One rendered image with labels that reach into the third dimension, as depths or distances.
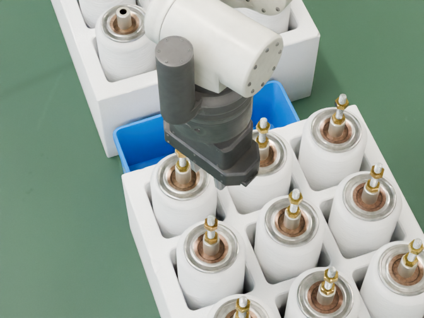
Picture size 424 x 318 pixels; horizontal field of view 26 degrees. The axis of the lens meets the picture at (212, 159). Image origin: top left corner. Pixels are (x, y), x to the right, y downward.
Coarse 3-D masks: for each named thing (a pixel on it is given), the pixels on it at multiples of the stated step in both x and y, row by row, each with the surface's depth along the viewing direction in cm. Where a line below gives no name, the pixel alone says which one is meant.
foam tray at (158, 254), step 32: (288, 128) 144; (384, 160) 141; (128, 192) 138; (224, 192) 138; (320, 192) 138; (256, 224) 136; (416, 224) 135; (160, 256) 132; (320, 256) 138; (160, 288) 130; (256, 288) 130; (288, 288) 130
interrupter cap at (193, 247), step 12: (204, 228) 127; (228, 228) 126; (192, 240) 125; (228, 240) 125; (192, 252) 125; (228, 252) 125; (192, 264) 124; (204, 264) 124; (216, 264) 124; (228, 264) 124
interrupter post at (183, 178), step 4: (176, 168) 128; (176, 172) 129; (180, 172) 128; (184, 172) 128; (188, 172) 128; (176, 176) 130; (180, 176) 129; (184, 176) 129; (188, 176) 129; (180, 180) 130; (184, 180) 130; (188, 180) 130
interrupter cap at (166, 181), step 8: (168, 160) 132; (176, 160) 132; (160, 168) 131; (168, 168) 131; (160, 176) 131; (168, 176) 131; (192, 176) 131; (200, 176) 131; (208, 176) 131; (160, 184) 130; (168, 184) 130; (176, 184) 130; (184, 184) 130; (192, 184) 130; (200, 184) 130; (208, 184) 130; (168, 192) 129; (176, 192) 129; (184, 192) 129; (192, 192) 129; (200, 192) 129; (184, 200) 129
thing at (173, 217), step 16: (160, 160) 133; (160, 192) 130; (208, 192) 130; (160, 208) 132; (176, 208) 129; (192, 208) 129; (208, 208) 132; (160, 224) 137; (176, 224) 133; (192, 224) 133
